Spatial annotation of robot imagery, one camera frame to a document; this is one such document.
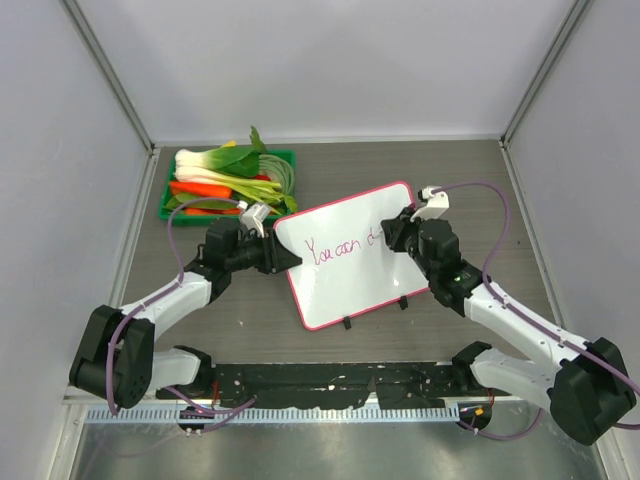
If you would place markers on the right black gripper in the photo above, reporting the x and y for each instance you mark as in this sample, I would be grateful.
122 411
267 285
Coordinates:
396 229

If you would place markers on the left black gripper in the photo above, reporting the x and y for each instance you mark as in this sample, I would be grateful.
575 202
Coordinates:
275 257

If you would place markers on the pink framed whiteboard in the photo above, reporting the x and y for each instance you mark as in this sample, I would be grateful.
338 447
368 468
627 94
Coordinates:
346 270

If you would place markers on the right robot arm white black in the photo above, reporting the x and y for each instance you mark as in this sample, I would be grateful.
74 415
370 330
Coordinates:
583 385

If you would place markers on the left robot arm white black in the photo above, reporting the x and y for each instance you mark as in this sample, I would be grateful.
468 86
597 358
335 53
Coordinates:
116 359

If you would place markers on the green onion stalks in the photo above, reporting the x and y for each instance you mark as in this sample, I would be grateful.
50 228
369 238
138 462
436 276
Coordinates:
277 192

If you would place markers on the bok choy white green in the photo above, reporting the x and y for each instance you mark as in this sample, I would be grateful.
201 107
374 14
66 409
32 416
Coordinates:
230 159

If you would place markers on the orange carrot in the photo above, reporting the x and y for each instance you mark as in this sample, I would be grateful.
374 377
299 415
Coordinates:
200 189

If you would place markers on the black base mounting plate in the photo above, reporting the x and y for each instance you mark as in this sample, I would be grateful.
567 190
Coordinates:
337 386

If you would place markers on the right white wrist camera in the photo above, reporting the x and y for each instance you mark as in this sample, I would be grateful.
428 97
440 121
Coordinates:
433 204

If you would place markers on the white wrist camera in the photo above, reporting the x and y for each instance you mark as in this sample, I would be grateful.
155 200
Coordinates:
433 204
252 218

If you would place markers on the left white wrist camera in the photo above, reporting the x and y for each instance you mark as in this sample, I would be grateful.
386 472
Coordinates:
252 218

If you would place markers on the aluminium frame rail left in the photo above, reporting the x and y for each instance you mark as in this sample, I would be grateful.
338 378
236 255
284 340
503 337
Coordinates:
151 156

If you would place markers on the aluminium frame rail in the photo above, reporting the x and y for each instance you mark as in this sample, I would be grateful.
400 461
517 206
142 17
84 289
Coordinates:
151 156
561 39

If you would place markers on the white slotted cable duct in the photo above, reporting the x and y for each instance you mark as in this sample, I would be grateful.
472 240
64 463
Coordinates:
165 413

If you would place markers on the aluminium frame rail right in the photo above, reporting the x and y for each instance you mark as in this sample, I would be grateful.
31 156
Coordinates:
561 39

